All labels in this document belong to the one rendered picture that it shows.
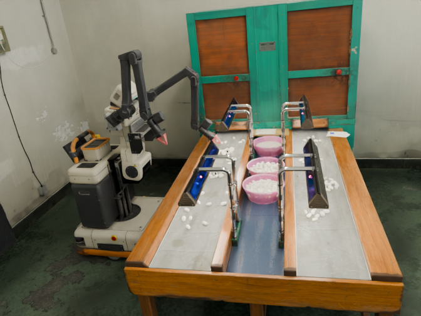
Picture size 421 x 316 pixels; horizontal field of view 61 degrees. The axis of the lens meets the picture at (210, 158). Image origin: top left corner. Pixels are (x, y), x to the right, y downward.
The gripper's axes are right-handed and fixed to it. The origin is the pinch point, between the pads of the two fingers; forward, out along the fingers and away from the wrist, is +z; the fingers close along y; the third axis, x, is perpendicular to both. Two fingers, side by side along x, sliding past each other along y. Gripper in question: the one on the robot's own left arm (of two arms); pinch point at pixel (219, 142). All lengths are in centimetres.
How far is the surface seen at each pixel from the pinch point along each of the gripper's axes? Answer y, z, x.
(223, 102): 42.3, -15.9, -14.6
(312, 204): -133, 32, -62
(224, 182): -55, 14, -3
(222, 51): 43, -43, -50
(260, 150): 0.3, 29.7, -15.6
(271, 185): -57, 38, -23
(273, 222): -90, 43, -21
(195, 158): -21.0, -8.7, 13.6
